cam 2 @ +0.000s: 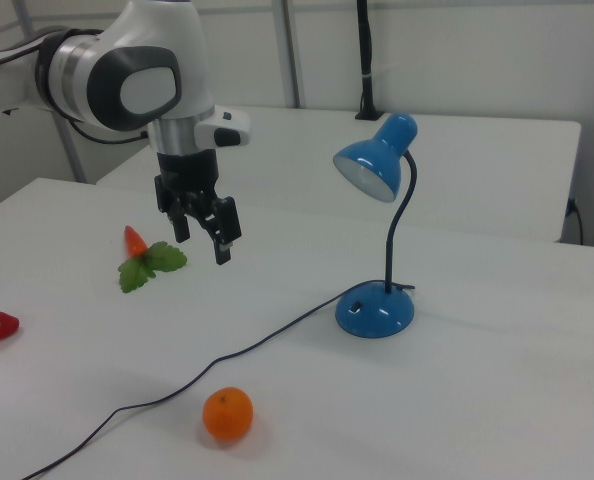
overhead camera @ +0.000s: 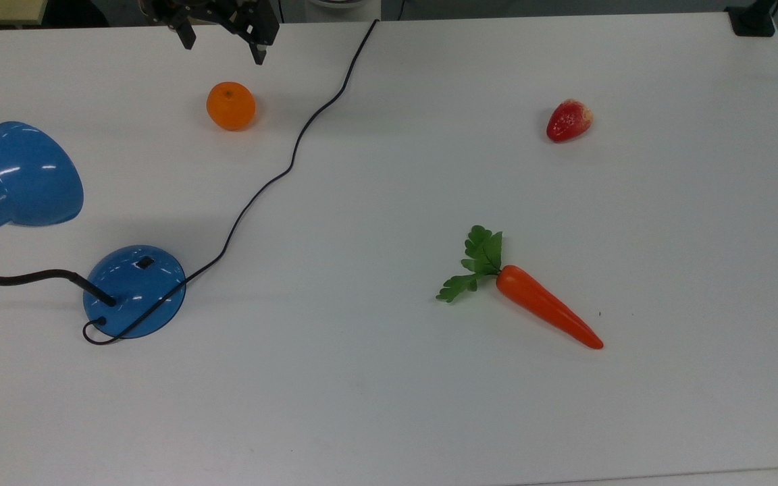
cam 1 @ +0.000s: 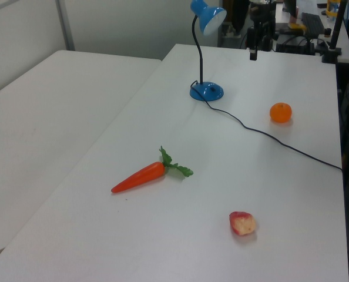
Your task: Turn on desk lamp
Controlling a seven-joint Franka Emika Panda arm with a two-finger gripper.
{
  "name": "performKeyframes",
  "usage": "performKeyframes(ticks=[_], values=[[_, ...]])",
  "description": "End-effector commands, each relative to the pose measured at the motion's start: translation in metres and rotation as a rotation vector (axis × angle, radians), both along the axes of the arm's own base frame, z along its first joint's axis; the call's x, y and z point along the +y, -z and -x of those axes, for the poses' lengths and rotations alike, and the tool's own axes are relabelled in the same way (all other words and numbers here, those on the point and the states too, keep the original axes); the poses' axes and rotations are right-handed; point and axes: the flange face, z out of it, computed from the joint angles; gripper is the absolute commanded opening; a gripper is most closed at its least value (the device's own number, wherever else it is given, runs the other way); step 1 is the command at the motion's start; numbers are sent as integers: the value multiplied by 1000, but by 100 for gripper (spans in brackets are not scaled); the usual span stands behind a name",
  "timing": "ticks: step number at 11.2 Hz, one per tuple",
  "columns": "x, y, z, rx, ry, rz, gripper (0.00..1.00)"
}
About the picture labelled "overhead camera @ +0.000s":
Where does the red toy strawberry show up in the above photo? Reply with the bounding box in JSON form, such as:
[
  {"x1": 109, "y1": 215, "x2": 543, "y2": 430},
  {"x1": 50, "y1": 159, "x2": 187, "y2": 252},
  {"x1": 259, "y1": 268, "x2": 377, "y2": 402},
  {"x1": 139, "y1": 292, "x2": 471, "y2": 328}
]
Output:
[{"x1": 546, "y1": 99, "x2": 594, "y2": 143}]

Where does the orange toy carrot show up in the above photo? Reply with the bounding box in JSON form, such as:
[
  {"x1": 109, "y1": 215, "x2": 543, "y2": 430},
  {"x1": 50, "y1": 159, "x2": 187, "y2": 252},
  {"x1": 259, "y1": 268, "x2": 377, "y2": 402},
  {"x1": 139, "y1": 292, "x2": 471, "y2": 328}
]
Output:
[{"x1": 436, "y1": 225, "x2": 604, "y2": 350}]

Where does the black lamp power cable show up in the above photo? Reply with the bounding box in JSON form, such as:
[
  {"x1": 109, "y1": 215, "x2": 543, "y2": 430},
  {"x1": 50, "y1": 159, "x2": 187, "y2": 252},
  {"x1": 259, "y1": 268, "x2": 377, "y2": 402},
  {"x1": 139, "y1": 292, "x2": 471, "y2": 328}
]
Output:
[{"x1": 82, "y1": 19, "x2": 380, "y2": 346}]

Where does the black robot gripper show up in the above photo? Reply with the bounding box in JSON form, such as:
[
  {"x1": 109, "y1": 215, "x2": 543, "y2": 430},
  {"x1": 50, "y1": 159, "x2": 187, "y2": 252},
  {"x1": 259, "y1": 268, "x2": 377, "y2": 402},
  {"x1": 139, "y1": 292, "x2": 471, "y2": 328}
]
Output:
[{"x1": 139, "y1": 0, "x2": 281, "y2": 67}]

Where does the blue desk lamp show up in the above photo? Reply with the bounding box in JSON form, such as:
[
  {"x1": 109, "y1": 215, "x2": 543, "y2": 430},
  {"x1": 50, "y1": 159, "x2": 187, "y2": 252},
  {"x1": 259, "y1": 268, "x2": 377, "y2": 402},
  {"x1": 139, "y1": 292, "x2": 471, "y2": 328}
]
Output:
[{"x1": 0, "y1": 121, "x2": 187, "y2": 340}]

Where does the orange toy fruit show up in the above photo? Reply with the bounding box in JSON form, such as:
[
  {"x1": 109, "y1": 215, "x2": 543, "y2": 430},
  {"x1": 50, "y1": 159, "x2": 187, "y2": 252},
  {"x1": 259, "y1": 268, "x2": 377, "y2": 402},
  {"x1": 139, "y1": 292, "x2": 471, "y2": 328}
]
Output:
[{"x1": 206, "y1": 82, "x2": 257, "y2": 132}]

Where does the black table clamp mount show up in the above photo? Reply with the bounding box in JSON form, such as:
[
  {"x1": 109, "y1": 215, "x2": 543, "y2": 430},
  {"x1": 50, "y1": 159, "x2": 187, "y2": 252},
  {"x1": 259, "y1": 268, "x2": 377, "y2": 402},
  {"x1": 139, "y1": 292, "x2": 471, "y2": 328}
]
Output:
[{"x1": 725, "y1": 0, "x2": 778, "y2": 38}]

